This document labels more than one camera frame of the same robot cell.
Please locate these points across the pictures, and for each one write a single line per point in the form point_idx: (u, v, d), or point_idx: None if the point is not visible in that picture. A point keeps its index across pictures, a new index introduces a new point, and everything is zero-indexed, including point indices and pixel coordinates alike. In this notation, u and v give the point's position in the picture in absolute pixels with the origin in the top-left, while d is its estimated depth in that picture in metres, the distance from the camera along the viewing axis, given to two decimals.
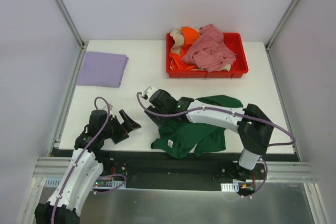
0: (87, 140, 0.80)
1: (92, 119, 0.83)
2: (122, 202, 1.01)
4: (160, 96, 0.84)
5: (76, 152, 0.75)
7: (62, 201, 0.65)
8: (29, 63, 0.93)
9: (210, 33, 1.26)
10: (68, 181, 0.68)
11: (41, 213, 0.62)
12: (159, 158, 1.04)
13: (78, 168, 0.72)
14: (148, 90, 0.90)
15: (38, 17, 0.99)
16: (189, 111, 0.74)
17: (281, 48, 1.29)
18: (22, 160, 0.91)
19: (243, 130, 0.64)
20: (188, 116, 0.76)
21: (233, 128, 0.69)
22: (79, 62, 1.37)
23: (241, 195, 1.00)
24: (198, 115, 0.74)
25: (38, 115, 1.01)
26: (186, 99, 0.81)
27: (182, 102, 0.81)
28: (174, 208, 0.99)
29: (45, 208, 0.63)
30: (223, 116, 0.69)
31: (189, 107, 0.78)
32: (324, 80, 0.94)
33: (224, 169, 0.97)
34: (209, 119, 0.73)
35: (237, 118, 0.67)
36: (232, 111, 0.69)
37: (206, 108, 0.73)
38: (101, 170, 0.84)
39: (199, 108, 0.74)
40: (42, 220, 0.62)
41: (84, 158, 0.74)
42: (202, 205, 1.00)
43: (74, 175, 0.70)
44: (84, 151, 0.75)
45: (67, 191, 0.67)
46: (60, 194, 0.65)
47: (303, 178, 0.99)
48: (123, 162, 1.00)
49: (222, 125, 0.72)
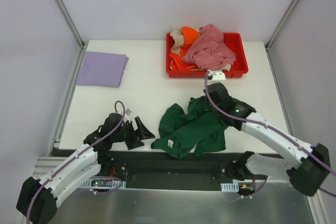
0: (95, 139, 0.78)
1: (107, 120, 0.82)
2: (122, 202, 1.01)
4: (221, 91, 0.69)
5: (83, 146, 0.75)
7: (50, 183, 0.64)
8: (29, 63, 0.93)
9: (210, 33, 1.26)
10: (64, 168, 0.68)
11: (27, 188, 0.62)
12: (159, 158, 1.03)
13: (78, 161, 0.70)
14: (216, 73, 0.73)
15: (38, 18, 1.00)
16: (249, 121, 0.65)
17: (281, 48, 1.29)
18: (22, 161, 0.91)
19: (304, 169, 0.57)
20: (244, 124, 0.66)
21: (291, 160, 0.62)
22: (79, 62, 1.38)
23: (241, 195, 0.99)
24: (257, 129, 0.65)
25: (38, 115, 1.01)
26: (248, 106, 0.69)
27: (241, 107, 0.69)
28: (174, 208, 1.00)
29: (33, 184, 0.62)
30: (286, 146, 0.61)
31: (249, 116, 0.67)
32: (324, 80, 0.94)
33: (224, 169, 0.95)
34: (265, 138, 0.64)
35: (302, 153, 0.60)
36: (299, 146, 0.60)
37: (269, 127, 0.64)
38: (97, 172, 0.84)
39: (260, 123, 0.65)
40: (25, 194, 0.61)
41: (87, 155, 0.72)
42: (202, 205, 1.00)
43: (72, 165, 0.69)
44: (90, 148, 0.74)
45: (59, 177, 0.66)
46: (52, 177, 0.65)
47: None
48: (124, 162, 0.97)
49: (276, 149, 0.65)
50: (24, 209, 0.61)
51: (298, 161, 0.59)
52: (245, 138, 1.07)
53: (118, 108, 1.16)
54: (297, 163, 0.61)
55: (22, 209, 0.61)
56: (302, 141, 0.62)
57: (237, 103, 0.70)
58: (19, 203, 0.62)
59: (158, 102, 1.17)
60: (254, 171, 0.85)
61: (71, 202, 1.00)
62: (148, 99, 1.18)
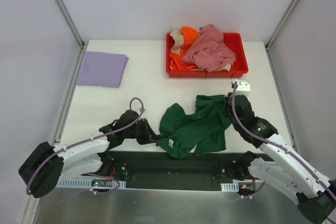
0: (109, 129, 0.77)
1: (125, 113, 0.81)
2: (122, 202, 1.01)
4: (245, 106, 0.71)
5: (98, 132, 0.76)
7: (62, 155, 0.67)
8: (29, 63, 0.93)
9: (210, 33, 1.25)
10: (79, 145, 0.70)
11: (40, 152, 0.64)
12: (159, 158, 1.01)
13: (92, 143, 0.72)
14: (242, 83, 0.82)
15: (39, 18, 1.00)
16: (270, 143, 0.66)
17: (281, 48, 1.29)
18: (22, 161, 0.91)
19: (318, 203, 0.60)
20: (264, 144, 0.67)
21: (305, 189, 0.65)
22: (79, 62, 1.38)
23: (241, 195, 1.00)
24: (276, 153, 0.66)
25: (39, 115, 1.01)
26: (270, 126, 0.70)
27: (262, 124, 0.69)
28: (174, 208, 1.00)
29: (47, 150, 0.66)
30: (305, 176, 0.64)
31: (270, 137, 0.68)
32: (324, 80, 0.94)
33: (224, 169, 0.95)
34: (283, 163, 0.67)
35: (319, 187, 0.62)
36: (318, 178, 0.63)
37: (290, 153, 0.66)
38: (95, 170, 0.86)
39: (281, 147, 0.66)
40: (37, 158, 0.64)
41: (101, 140, 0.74)
42: (202, 205, 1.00)
43: (86, 145, 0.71)
44: (103, 136, 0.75)
45: (72, 151, 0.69)
46: (66, 149, 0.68)
47: None
48: (123, 162, 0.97)
49: (292, 176, 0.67)
50: (28, 171, 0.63)
51: (314, 192, 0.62)
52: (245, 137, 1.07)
53: (134, 105, 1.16)
54: (312, 194, 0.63)
55: (26, 171, 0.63)
56: (320, 174, 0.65)
57: (258, 120, 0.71)
58: (24, 164, 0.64)
59: (158, 103, 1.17)
60: (255, 174, 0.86)
61: (72, 202, 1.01)
62: (148, 99, 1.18)
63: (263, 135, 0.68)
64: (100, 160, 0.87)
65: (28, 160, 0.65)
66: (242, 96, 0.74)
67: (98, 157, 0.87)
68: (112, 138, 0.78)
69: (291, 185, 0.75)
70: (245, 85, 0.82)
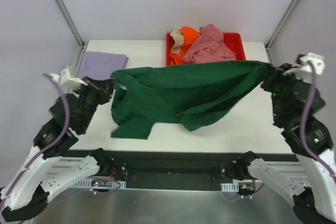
0: (46, 141, 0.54)
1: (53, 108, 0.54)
2: (122, 202, 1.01)
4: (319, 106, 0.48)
5: (33, 151, 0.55)
7: (9, 202, 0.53)
8: (28, 62, 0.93)
9: (210, 33, 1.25)
10: (20, 180, 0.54)
11: None
12: (158, 157, 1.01)
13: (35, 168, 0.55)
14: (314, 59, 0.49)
15: (38, 17, 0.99)
16: (319, 161, 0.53)
17: (281, 48, 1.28)
18: (22, 161, 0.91)
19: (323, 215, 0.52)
20: (313, 159, 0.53)
21: (322, 209, 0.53)
22: (79, 62, 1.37)
23: (241, 195, 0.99)
24: (319, 171, 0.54)
25: (38, 115, 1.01)
26: (328, 139, 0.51)
27: (321, 135, 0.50)
28: (174, 208, 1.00)
29: None
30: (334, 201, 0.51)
31: (321, 154, 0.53)
32: (324, 81, 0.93)
33: (224, 169, 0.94)
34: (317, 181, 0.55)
35: None
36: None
37: (334, 177, 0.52)
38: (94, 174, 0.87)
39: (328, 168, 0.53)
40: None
41: (38, 163, 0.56)
42: (202, 205, 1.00)
43: (27, 178, 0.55)
44: (40, 156, 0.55)
45: (15, 193, 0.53)
46: (7, 194, 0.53)
47: (304, 178, 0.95)
48: (123, 162, 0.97)
49: (317, 194, 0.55)
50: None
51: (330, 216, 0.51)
52: (245, 138, 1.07)
53: None
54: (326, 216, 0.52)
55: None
56: None
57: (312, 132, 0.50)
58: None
59: None
60: (251, 174, 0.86)
61: (71, 202, 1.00)
62: None
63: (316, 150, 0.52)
64: (96, 163, 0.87)
65: None
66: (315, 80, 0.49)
67: (95, 161, 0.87)
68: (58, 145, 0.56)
69: (290, 187, 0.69)
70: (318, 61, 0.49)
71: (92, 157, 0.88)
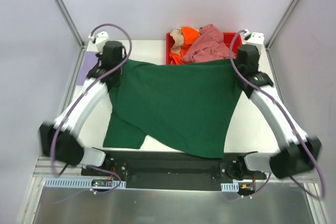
0: (100, 73, 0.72)
1: (105, 51, 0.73)
2: (122, 201, 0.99)
4: (251, 67, 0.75)
5: (87, 82, 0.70)
7: (69, 122, 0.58)
8: (29, 63, 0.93)
9: (210, 33, 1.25)
10: (77, 107, 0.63)
11: (43, 132, 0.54)
12: (160, 157, 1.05)
13: (87, 97, 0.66)
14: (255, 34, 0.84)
15: (38, 17, 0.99)
16: (260, 91, 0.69)
17: (281, 48, 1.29)
18: (23, 161, 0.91)
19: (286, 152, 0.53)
20: (255, 90, 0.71)
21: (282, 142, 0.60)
22: (79, 62, 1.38)
23: (241, 195, 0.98)
24: (266, 102, 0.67)
25: (39, 115, 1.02)
26: (268, 80, 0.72)
27: (261, 77, 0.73)
28: (174, 209, 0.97)
29: (49, 129, 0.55)
30: (282, 124, 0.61)
31: (264, 87, 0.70)
32: (324, 80, 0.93)
33: (224, 169, 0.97)
34: (266, 110, 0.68)
35: (292, 136, 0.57)
36: (295, 129, 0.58)
37: (276, 104, 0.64)
38: (99, 165, 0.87)
39: (268, 95, 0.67)
40: (46, 143, 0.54)
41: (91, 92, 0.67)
42: (202, 205, 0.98)
43: (83, 103, 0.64)
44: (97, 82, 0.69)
45: (73, 116, 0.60)
46: (67, 116, 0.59)
47: (303, 178, 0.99)
48: (123, 162, 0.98)
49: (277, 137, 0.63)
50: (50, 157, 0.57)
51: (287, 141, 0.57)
52: (244, 138, 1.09)
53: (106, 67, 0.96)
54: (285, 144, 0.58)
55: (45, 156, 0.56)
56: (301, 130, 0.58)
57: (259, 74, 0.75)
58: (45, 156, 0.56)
59: None
60: (251, 169, 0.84)
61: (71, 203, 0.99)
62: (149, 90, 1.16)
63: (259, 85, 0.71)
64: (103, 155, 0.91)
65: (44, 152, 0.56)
66: (259, 44, 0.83)
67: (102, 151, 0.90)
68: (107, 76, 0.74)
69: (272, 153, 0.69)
70: (258, 38, 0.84)
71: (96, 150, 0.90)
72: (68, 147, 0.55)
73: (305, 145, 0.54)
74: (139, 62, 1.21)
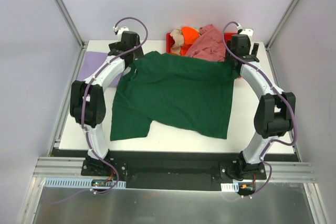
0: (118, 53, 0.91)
1: (124, 36, 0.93)
2: (122, 201, 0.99)
4: (241, 48, 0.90)
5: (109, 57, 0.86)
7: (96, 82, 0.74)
8: (29, 63, 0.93)
9: (210, 33, 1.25)
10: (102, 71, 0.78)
11: (79, 86, 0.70)
12: (160, 157, 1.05)
13: (111, 66, 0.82)
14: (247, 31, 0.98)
15: (38, 16, 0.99)
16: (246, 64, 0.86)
17: (281, 48, 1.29)
18: (23, 161, 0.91)
19: (263, 99, 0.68)
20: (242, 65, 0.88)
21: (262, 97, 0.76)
22: (79, 62, 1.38)
23: (241, 195, 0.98)
24: (250, 71, 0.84)
25: (39, 115, 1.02)
26: (254, 57, 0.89)
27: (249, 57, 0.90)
28: (174, 209, 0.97)
29: (81, 85, 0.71)
30: (263, 84, 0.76)
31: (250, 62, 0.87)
32: (324, 79, 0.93)
33: (224, 169, 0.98)
34: (252, 79, 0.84)
35: (271, 92, 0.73)
36: (272, 85, 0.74)
37: (258, 71, 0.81)
38: (103, 158, 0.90)
39: (253, 67, 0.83)
40: (77, 97, 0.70)
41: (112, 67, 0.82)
42: (202, 205, 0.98)
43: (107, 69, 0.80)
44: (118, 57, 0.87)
45: (102, 77, 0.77)
46: (95, 77, 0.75)
47: (303, 178, 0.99)
48: (123, 162, 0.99)
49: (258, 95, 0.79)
50: (78, 110, 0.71)
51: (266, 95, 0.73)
52: (245, 138, 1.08)
53: None
54: None
55: (75, 112, 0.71)
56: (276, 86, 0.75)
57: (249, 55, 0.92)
58: (72, 106, 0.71)
59: None
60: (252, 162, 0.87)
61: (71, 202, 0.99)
62: (149, 88, 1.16)
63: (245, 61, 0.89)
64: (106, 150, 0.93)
65: (71, 101, 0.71)
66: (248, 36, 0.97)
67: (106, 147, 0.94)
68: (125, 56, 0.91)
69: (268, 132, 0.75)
70: (249, 31, 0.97)
71: None
72: (95, 101, 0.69)
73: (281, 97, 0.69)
74: (146, 56, 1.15)
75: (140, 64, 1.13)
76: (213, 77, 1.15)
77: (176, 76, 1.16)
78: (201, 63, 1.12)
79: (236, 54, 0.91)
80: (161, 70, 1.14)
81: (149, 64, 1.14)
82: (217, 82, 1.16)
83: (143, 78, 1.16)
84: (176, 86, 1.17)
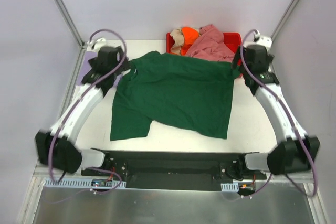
0: (95, 78, 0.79)
1: (100, 56, 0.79)
2: (122, 201, 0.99)
4: (260, 63, 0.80)
5: (84, 87, 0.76)
7: (64, 130, 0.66)
8: (29, 63, 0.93)
9: (210, 33, 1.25)
10: (72, 113, 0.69)
11: (42, 141, 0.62)
12: (160, 157, 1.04)
13: (83, 103, 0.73)
14: (263, 38, 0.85)
15: (37, 16, 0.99)
16: (264, 88, 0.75)
17: (281, 48, 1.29)
18: (22, 161, 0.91)
19: (283, 146, 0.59)
20: (260, 86, 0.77)
21: (280, 136, 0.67)
22: (79, 62, 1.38)
23: (241, 195, 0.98)
24: (268, 99, 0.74)
25: (38, 115, 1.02)
26: (274, 78, 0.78)
27: (268, 76, 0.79)
28: (174, 209, 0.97)
29: (45, 137, 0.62)
30: (283, 122, 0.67)
31: (269, 85, 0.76)
32: (324, 79, 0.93)
33: (224, 169, 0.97)
34: (269, 107, 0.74)
35: (291, 133, 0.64)
36: (294, 126, 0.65)
37: (279, 102, 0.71)
38: (100, 165, 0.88)
39: (272, 94, 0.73)
40: (44, 150, 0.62)
41: (90, 95, 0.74)
42: (202, 205, 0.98)
43: (79, 108, 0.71)
44: (92, 87, 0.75)
45: (70, 123, 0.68)
46: (63, 124, 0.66)
47: (304, 178, 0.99)
48: (123, 162, 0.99)
49: (275, 129, 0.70)
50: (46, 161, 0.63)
51: (286, 137, 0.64)
52: (245, 138, 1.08)
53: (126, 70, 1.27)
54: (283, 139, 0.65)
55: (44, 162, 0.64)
56: (300, 127, 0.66)
57: (266, 73, 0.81)
58: (41, 158, 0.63)
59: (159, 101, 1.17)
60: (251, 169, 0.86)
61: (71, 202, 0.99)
62: (149, 88, 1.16)
63: (263, 81, 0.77)
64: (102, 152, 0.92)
65: (38, 154, 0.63)
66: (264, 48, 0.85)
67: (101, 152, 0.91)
68: (102, 83, 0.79)
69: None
70: (267, 41, 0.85)
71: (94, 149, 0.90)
72: (63, 155, 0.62)
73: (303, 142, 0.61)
74: (146, 57, 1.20)
75: (141, 65, 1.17)
76: (213, 77, 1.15)
77: (176, 75, 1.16)
78: (201, 63, 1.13)
79: (252, 70, 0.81)
80: (161, 70, 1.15)
81: (149, 64, 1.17)
82: (217, 81, 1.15)
83: (143, 78, 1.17)
84: (177, 86, 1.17)
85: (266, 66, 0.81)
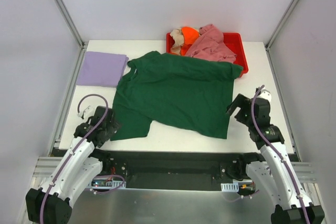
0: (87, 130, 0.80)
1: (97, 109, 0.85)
2: (123, 202, 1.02)
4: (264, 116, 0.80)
5: (75, 140, 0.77)
7: (54, 189, 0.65)
8: (29, 63, 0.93)
9: (210, 33, 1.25)
10: (63, 169, 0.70)
11: (33, 199, 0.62)
12: (161, 157, 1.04)
13: (74, 157, 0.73)
14: (265, 92, 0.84)
15: (38, 17, 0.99)
16: (270, 146, 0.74)
17: (281, 49, 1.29)
18: (22, 161, 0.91)
19: (287, 214, 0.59)
20: (265, 145, 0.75)
21: (283, 201, 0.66)
22: (79, 62, 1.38)
23: (241, 195, 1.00)
24: (273, 158, 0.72)
25: (38, 115, 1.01)
26: (279, 134, 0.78)
27: (272, 129, 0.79)
28: (174, 208, 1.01)
29: (37, 194, 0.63)
30: (287, 187, 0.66)
31: (274, 142, 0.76)
32: (324, 80, 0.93)
33: (224, 169, 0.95)
34: (271, 166, 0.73)
35: (296, 201, 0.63)
36: (300, 194, 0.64)
37: (283, 162, 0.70)
38: (100, 171, 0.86)
39: (278, 153, 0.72)
40: (34, 207, 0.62)
41: (82, 148, 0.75)
42: (202, 205, 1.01)
43: (70, 164, 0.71)
44: (83, 140, 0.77)
45: (62, 179, 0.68)
46: (53, 182, 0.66)
47: (303, 178, 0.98)
48: (123, 162, 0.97)
49: (279, 188, 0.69)
50: (37, 219, 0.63)
51: (290, 204, 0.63)
52: (247, 137, 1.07)
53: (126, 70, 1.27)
54: (287, 206, 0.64)
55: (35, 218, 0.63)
56: (304, 193, 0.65)
57: (271, 127, 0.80)
58: (30, 213, 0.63)
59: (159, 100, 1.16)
60: (248, 174, 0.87)
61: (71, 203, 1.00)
62: (149, 88, 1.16)
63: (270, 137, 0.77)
64: (98, 160, 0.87)
65: (29, 210, 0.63)
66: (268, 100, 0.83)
67: (96, 159, 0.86)
68: (94, 134, 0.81)
69: (276, 194, 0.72)
70: (268, 95, 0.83)
71: (92, 157, 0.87)
72: (53, 213, 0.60)
73: (306, 211, 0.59)
74: (146, 59, 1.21)
75: (142, 65, 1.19)
76: (213, 77, 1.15)
77: (176, 75, 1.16)
78: (201, 63, 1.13)
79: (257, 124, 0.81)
80: (161, 70, 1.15)
81: (149, 64, 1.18)
82: (216, 81, 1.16)
83: (143, 78, 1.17)
84: (176, 86, 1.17)
85: (269, 120, 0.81)
